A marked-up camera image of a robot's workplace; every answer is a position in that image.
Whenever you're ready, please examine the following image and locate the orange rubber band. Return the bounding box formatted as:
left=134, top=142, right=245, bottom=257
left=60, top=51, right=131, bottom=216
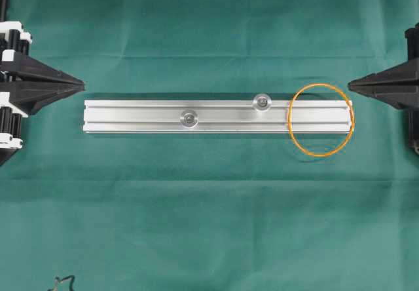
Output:
left=286, top=83, right=355, bottom=158

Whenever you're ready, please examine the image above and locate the black wire bottom left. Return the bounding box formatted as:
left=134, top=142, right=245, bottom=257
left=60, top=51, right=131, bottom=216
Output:
left=47, top=276, right=78, bottom=291

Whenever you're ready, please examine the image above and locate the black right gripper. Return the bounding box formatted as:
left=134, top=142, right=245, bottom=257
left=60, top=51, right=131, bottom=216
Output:
left=348, top=24, right=418, bottom=109

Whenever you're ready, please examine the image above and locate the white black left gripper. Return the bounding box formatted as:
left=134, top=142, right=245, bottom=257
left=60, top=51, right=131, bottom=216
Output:
left=1, top=21, right=85, bottom=149

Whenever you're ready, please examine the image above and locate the silver aluminium extrusion rail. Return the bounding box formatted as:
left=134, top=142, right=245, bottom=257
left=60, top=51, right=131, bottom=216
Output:
left=82, top=100, right=350, bottom=134

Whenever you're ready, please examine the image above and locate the silver grooved shaft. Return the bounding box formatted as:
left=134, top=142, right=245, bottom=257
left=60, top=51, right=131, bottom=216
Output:
left=252, top=93, right=272, bottom=111
left=179, top=109, right=198, bottom=128

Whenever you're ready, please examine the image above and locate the silver grooved shaft right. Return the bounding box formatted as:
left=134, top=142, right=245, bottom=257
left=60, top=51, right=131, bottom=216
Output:
left=252, top=93, right=272, bottom=111

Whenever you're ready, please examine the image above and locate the green table cloth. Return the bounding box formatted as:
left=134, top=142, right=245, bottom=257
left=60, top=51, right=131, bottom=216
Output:
left=1, top=0, right=418, bottom=290

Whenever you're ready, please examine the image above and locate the silver grooved shaft left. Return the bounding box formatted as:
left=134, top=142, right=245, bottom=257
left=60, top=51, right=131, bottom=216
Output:
left=179, top=109, right=198, bottom=128

